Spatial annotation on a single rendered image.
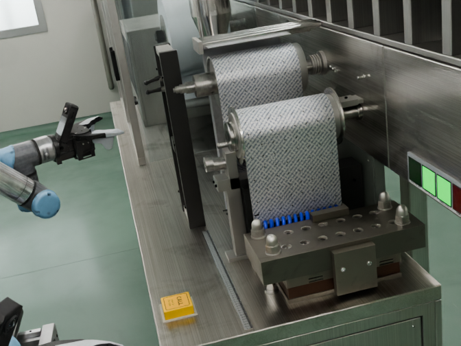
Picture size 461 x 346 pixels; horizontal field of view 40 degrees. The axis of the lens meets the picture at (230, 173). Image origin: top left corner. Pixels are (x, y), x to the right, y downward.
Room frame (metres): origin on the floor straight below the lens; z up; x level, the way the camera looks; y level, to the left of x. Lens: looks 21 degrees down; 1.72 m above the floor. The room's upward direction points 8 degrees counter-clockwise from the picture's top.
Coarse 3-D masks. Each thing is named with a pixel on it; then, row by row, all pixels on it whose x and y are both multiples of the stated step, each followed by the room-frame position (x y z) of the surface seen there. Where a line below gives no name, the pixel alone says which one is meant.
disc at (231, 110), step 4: (228, 108) 1.56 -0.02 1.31; (232, 108) 1.52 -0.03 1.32; (228, 112) 1.57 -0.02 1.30; (232, 112) 1.52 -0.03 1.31; (236, 112) 1.50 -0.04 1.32; (236, 116) 1.48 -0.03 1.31; (236, 120) 1.49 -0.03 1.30; (240, 124) 1.47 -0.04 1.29; (240, 128) 1.46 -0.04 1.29; (240, 132) 1.46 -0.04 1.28; (240, 136) 1.46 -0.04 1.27; (244, 148) 1.46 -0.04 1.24; (244, 152) 1.46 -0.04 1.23; (236, 156) 1.55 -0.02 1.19; (244, 156) 1.46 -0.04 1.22; (240, 160) 1.50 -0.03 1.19; (244, 160) 1.47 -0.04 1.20
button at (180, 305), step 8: (168, 296) 1.36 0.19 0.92; (176, 296) 1.35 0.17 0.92; (184, 296) 1.35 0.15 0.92; (168, 304) 1.32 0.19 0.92; (176, 304) 1.31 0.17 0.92; (184, 304) 1.31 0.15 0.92; (192, 304) 1.31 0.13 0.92; (168, 312) 1.29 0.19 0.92; (176, 312) 1.29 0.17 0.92; (184, 312) 1.30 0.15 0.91; (192, 312) 1.30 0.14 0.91
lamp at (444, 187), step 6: (438, 180) 1.19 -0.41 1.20; (444, 180) 1.16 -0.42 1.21; (438, 186) 1.19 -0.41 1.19; (444, 186) 1.16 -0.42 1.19; (450, 186) 1.14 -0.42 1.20; (438, 192) 1.19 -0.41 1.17; (444, 192) 1.17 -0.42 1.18; (450, 192) 1.14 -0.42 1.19; (444, 198) 1.17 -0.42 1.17; (450, 198) 1.14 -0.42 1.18; (450, 204) 1.14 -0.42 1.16
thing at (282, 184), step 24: (336, 144) 1.50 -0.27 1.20; (264, 168) 1.47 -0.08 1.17; (288, 168) 1.48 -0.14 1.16; (312, 168) 1.49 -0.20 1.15; (336, 168) 1.50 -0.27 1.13; (264, 192) 1.47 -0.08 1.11; (288, 192) 1.48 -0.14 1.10; (312, 192) 1.49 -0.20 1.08; (336, 192) 1.50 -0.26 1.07; (264, 216) 1.47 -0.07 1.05
